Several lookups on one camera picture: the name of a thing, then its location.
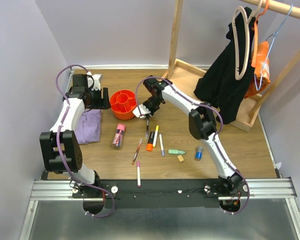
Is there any purple cloth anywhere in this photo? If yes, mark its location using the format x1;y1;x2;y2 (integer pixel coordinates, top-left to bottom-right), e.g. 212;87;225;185
75;109;102;145

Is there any beige wooden hanger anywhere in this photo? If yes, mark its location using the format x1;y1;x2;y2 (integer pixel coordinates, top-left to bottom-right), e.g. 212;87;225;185
231;0;265;81

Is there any purple cable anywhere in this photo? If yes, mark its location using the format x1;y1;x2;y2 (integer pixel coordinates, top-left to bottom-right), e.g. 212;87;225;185
54;64;116;218
134;74;251;216

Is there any aluminium rail frame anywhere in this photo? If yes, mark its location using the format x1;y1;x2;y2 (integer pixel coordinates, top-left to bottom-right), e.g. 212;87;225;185
20;178;300;240

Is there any orange garment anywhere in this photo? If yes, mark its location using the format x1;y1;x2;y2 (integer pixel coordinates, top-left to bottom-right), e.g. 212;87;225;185
244;41;271;99

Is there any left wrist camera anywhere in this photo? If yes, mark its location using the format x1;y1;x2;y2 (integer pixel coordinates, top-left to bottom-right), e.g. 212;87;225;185
86;71;103;91

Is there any pink capped white marker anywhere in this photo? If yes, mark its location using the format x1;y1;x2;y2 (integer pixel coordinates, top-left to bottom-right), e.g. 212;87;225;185
136;161;141;188

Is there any blue capped white marker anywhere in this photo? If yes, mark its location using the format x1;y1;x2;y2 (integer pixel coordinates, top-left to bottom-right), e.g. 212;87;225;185
159;133;165;157

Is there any orange round desk organizer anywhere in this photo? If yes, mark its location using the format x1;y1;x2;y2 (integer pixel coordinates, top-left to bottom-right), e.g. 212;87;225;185
109;89;137;121

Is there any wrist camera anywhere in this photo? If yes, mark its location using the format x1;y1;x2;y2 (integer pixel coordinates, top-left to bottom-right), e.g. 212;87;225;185
86;71;103;91
132;104;150;119

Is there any yellow capped white marker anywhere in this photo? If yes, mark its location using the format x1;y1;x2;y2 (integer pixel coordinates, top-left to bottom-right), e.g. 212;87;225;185
153;125;159;148

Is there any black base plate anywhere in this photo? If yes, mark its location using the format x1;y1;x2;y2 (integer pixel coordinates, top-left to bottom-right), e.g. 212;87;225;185
71;178;248;212

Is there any green stapler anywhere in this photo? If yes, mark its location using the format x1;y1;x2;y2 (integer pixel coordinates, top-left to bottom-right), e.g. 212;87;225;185
168;149;186;155

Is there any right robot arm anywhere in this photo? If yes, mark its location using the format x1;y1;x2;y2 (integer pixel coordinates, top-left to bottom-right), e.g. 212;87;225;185
133;75;244;196

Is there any blue wire hanger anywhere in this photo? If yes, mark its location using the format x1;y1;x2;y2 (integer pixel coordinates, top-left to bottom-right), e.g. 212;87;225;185
253;3;295;92

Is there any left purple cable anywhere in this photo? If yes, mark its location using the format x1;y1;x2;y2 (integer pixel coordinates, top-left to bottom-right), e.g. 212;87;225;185
54;64;116;218

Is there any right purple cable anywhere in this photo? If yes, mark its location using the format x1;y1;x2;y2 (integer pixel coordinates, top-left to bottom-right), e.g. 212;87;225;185
134;74;251;216

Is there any red pen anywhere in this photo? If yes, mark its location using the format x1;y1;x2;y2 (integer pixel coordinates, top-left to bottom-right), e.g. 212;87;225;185
131;138;143;165

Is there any wooden clothes rack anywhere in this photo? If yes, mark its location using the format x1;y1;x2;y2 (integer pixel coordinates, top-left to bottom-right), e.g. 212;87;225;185
163;0;300;132

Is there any tan eraser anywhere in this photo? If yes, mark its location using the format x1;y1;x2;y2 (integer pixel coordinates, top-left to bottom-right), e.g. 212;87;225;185
177;155;185;163

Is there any black garment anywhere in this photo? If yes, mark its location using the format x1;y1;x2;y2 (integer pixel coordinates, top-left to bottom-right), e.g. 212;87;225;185
193;6;260;125

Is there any orange hanger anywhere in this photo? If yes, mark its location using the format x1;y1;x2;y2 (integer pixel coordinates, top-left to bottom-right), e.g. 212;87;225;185
251;0;270;68

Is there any black orange highlighter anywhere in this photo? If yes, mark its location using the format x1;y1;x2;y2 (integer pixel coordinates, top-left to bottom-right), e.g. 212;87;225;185
146;131;155;152

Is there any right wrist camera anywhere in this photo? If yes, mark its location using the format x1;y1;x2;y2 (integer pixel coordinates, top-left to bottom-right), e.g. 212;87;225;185
132;104;150;119

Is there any pink lidded marker bottle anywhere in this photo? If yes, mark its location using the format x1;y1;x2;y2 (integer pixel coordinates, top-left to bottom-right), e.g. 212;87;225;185
112;123;126;149

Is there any dark purple pen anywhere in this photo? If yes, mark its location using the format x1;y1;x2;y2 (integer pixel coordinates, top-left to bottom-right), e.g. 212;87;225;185
145;117;150;140

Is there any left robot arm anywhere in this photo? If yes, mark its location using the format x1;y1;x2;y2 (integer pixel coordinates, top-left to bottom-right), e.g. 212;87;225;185
39;71;111;198

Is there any blue jar grey lid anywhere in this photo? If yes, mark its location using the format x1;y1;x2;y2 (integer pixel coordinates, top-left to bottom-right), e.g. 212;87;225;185
194;145;204;161

